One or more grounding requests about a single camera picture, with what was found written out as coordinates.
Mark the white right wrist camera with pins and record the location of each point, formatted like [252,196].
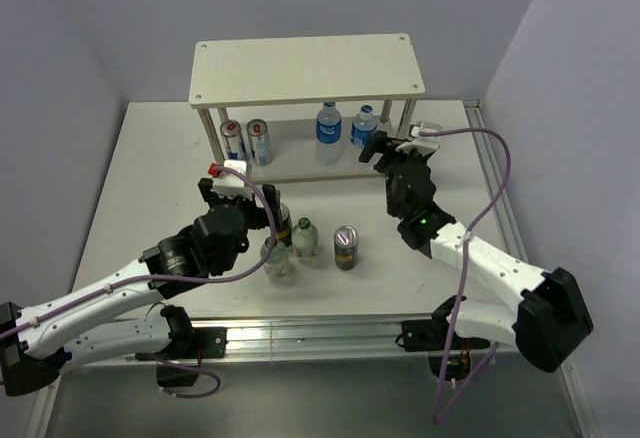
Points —
[423,139]

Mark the dark can silver top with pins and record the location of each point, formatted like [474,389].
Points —
[283,225]

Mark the blue silver energy can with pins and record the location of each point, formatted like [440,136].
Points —
[233,140]
[259,140]

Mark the aluminium mounting rail frame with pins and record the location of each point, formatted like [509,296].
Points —
[312,353]

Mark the dark can yellow band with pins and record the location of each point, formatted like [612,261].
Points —
[346,247]

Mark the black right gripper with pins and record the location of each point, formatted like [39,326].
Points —
[377,143]

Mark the Pocari Sweat bottle blue cap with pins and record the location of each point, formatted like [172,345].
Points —
[363,126]

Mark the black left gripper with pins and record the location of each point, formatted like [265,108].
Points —
[260,218]

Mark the clear glass bottle green cap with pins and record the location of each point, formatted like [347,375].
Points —
[305,238]

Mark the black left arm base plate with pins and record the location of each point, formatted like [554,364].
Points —
[179,363]

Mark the white two-tier wooden shelf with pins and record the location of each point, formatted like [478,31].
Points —
[285,80]

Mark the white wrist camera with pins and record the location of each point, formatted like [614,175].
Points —
[229,179]
[423,139]

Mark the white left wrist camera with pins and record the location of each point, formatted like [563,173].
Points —
[229,179]

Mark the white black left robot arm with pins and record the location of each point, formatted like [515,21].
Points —
[41,342]

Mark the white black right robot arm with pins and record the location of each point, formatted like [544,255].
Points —
[541,313]

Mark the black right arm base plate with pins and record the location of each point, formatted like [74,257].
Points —
[424,335]

